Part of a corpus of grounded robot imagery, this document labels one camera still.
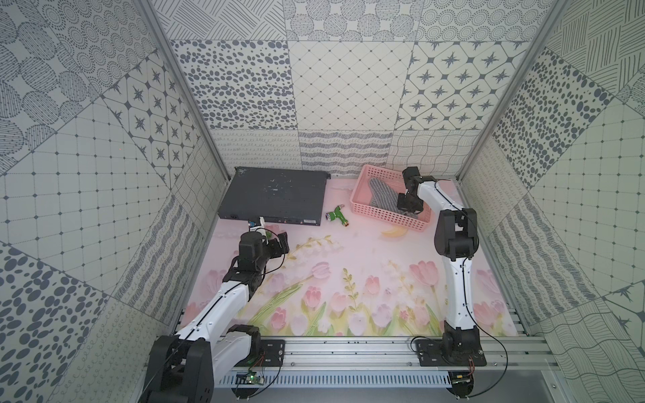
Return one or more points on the green hose nozzle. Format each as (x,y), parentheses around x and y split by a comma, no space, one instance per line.
(337,215)

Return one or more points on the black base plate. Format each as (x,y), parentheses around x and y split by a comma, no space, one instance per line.
(432,353)
(270,353)

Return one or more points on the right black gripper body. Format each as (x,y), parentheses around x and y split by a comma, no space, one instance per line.
(410,201)

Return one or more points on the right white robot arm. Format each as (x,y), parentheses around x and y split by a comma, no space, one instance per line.
(456,240)

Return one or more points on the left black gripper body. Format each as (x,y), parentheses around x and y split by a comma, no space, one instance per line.
(279,243)

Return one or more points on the green circuit board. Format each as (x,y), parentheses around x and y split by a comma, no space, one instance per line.
(250,378)

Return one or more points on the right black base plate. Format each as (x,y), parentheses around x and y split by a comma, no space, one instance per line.
(432,353)

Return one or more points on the pink plastic basket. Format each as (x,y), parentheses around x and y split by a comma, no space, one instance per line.
(361,197)

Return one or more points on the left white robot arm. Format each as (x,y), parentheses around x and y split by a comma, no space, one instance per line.
(186,366)

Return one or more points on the floral pink table mat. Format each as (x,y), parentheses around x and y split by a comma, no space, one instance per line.
(363,277)

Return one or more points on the aluminium rail frame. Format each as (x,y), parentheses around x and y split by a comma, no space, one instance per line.
(364,362)

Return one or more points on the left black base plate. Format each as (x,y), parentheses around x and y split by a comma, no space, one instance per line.
(270,353)

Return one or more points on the grey striped dishcloth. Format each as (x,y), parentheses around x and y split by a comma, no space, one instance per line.
(385,198)

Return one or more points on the black flat electronics box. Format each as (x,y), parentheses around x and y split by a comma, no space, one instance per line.
(277,195)

